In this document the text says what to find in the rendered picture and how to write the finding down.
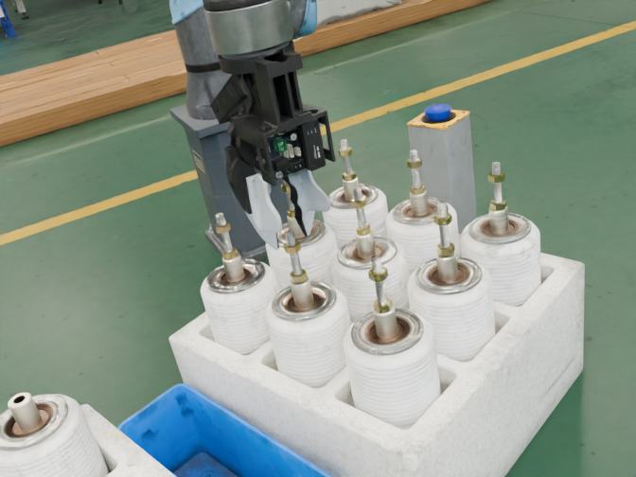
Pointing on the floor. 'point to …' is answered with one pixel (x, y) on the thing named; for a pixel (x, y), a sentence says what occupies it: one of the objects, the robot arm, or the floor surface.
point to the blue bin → (209, 439)
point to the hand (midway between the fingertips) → (286, 228)
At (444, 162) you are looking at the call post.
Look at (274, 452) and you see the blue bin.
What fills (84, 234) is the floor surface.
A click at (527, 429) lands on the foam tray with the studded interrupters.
